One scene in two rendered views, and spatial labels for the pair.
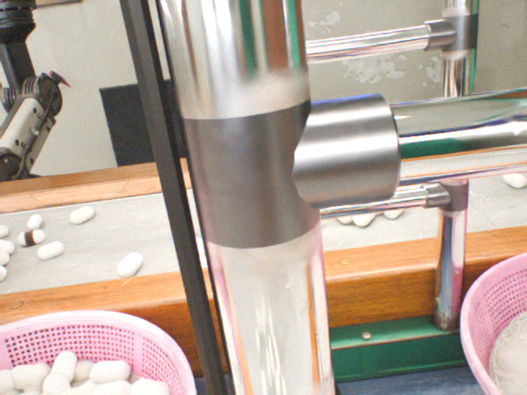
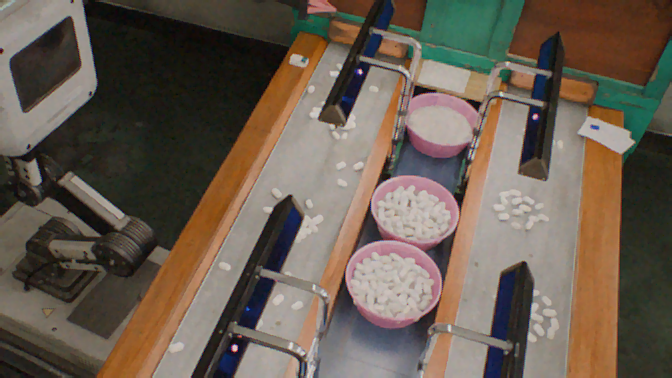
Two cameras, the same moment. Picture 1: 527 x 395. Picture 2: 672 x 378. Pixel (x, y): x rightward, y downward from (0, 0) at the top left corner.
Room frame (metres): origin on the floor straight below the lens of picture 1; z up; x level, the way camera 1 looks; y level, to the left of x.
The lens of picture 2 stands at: (0.15, 1.73, 2.40)
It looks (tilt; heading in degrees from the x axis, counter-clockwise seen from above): 46 degrees down; 281
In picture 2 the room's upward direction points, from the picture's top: 8 degrees clockwise
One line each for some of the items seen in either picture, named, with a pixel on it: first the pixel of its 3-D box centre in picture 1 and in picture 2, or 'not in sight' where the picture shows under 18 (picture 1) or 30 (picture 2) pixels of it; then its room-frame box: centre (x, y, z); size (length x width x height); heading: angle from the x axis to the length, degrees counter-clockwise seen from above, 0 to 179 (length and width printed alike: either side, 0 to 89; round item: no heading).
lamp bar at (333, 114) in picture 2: not in sight; (361, 52); (0.48, -0.08, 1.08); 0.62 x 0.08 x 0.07; 90
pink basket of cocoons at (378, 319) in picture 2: not in sight; (391, 288); (0.20, 0.47, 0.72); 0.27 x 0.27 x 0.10
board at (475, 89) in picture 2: not in sight; (453, 80); (0.20, -0.47, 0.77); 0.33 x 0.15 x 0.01; 0
